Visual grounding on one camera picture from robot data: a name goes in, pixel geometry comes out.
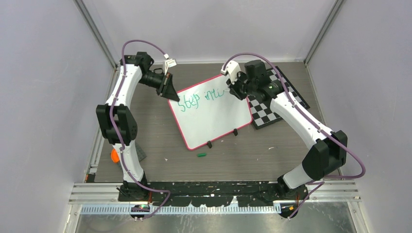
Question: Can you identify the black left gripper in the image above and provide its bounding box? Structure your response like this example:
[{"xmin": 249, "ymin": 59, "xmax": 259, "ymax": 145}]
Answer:
[{"xmin": 139, "ymin": 72, "xmax": 181, "ymax": 102}]

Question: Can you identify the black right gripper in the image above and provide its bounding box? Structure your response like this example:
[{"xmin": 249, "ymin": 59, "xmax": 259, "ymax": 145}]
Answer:
[{"xmin": 227, "ymin": 71, "xmax": 257, "ymax": 100}]

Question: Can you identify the black and white chessboard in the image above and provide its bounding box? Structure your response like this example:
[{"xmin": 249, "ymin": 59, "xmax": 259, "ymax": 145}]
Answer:
[{"xmin": 247, "ymin": 68, "xmax": 310, "ymax": 130}]

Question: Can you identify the pink-framed whiteboard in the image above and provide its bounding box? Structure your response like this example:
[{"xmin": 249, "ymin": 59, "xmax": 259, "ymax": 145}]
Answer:
[{"xmin": 168, "ymin": 75, "xmax": 252, "ymax": 150}]

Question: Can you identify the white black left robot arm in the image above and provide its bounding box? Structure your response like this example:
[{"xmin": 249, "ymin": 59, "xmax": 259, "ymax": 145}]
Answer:
[{"xmin": 96, "ymin": 52, "xmax": 180, "ymax": 201}]

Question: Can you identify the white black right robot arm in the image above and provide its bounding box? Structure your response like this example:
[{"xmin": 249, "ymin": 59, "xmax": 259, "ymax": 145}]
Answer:
[{"xmin": 221, "ymin": 60, "xmax": 347, "ymax": 199}]

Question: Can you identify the grey studded baseplate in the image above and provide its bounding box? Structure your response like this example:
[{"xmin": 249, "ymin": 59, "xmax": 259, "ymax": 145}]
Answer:
[{"xmin": 135, "ymin": 143, "xmax": 147, "ymax": 162}]

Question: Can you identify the small orange block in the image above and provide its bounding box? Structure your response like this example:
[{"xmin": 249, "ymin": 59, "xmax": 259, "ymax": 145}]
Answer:
[{"xmin": 110, "ymin": 149, "xmax": 120, "ymax": 164}]

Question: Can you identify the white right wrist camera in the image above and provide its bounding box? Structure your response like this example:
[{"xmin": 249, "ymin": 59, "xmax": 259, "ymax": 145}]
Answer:
[{"xmin": 220, "ymin": 60, "xmax": 241, "ymax": 83}]

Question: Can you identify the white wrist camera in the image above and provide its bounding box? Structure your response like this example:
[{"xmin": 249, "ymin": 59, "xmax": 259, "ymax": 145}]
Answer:
[
  {"xmin": 163, "ymin": 53, "xmax": 177, "ymax": 74},
  {"xmin": 220, "ymin": 60, "xmax": 241, "ymax": 83}
]

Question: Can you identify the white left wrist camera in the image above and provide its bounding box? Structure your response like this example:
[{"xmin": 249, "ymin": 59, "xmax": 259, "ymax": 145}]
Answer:
[{"xmin": 163, "ymin": 53, "xmax": 177, "ymax": 74}]

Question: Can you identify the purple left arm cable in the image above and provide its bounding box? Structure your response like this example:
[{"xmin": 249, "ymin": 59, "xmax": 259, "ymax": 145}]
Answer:
[{"xmin": 109, "ymin": 39, "xmax": 172, "ymax": 220}]

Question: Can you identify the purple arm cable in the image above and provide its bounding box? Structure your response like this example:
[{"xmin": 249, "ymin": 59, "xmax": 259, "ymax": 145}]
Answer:
[
  {"xmin": 109, "ymin": 39, "xmax": 172, "ymax": 220},
  {"xmin": 223, "ymin": 52, "xmax": 367, "ymax": 220}
]

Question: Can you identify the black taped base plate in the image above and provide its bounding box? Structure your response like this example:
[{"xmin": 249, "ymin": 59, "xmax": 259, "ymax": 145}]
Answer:
[{"xmin": 117, "ymin": 181, "xmax": 310, "ymax": 208}]

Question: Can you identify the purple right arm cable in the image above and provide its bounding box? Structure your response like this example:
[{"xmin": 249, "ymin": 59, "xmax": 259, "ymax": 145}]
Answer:
[{"xmin": 223, "ymin": 52, "xmax": 367, "ymax": 220}]

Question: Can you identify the aluminium front rail frame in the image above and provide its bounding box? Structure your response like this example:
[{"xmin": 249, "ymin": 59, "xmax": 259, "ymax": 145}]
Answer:
[{"xmin": 69, "ymin": 180, "xmax": 361, "ymax": 215}]

